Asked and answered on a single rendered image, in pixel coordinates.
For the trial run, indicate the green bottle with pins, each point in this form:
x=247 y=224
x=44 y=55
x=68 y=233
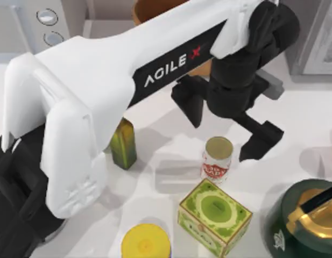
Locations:
x=125 y=150

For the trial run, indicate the red and white can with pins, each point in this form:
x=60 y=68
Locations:
x=217 y=161

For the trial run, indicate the pale grey rounded box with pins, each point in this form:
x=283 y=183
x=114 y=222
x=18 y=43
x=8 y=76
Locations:
x=274 y=86

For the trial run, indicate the grey cabinet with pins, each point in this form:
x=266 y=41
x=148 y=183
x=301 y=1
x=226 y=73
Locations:
x=321 y=40

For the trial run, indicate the pale microwave oven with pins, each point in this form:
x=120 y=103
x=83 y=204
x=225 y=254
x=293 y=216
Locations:
x=17 y=27

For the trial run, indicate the small microwave knob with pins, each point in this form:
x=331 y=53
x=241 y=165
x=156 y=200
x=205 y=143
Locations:
x=53 y=37

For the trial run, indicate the green patterned box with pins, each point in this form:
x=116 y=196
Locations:
x=214 y=217

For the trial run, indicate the large microwave knob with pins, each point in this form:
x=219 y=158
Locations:
x=47 y=16

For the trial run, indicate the dark green and gold kettle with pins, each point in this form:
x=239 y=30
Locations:
x=297 y=225

